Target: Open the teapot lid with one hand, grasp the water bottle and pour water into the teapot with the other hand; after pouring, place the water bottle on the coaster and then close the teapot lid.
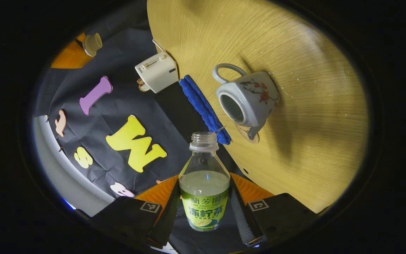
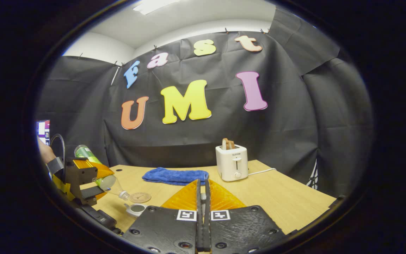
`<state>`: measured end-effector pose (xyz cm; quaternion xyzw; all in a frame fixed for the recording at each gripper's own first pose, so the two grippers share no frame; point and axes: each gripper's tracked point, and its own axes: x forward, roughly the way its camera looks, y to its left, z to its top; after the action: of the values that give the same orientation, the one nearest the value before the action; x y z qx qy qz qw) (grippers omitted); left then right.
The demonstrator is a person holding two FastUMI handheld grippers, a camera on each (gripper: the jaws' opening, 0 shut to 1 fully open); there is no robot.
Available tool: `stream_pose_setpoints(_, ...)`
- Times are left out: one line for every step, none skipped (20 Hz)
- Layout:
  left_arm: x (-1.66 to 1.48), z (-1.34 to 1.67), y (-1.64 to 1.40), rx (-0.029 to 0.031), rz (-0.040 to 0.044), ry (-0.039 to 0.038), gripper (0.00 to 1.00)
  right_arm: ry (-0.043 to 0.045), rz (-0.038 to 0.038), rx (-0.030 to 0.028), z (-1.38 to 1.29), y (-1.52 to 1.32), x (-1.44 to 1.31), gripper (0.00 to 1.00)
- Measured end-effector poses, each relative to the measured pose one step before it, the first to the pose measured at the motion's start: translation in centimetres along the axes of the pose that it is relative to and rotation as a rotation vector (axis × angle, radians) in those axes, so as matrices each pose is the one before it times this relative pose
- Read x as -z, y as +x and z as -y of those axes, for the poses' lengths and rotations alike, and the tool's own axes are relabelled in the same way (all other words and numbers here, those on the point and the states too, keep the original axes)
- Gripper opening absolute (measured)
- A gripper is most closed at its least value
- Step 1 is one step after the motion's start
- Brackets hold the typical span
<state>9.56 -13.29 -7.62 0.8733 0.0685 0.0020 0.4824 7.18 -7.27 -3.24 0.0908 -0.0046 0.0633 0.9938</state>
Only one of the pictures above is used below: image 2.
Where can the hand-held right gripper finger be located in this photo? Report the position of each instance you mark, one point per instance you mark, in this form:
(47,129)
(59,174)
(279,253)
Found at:
(198,233)
(207,233)

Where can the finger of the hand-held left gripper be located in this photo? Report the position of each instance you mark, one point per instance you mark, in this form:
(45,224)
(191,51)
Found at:
(100,171)
(92,192)

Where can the green label water bottle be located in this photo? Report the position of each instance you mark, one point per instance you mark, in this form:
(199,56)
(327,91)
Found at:
(109,182)

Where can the white ceramic teacup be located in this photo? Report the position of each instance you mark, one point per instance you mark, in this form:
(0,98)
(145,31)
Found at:
(136,209)

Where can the round wooden coaster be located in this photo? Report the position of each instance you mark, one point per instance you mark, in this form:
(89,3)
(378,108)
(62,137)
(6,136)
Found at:
(140,197)

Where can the computer monitor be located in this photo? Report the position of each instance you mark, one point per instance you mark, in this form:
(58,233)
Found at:
(43,132)

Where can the blue folded towel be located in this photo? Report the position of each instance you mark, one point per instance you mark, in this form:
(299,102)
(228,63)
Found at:
(174,175)

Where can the white toaster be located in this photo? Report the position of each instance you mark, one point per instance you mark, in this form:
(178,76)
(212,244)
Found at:
(232,164)

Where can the bread slice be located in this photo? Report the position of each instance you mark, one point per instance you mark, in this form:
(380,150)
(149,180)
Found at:
(228,144)

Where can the black backdrop cloth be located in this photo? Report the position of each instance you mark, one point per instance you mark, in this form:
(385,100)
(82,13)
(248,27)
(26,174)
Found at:
(277,134)

